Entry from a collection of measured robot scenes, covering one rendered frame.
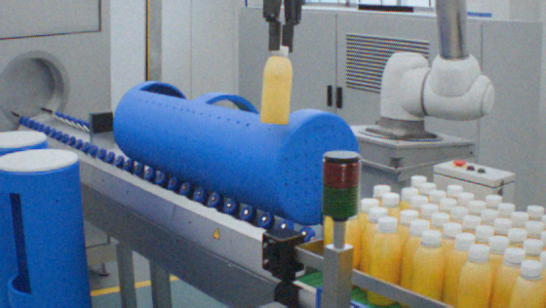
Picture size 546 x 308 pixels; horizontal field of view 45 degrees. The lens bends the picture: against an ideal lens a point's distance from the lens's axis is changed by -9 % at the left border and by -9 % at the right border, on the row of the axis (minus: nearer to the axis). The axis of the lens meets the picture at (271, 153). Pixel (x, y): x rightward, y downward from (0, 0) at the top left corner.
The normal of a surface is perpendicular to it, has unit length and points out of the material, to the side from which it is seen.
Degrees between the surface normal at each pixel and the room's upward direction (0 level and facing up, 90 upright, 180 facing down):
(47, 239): 90
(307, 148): 90
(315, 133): 90
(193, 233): 70
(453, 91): 99
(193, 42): 90
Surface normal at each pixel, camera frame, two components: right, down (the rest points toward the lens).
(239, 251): -0.74, -0.20
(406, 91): -0.58, 0.11
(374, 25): -0.83, 0.12
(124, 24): 0.54, 0.18
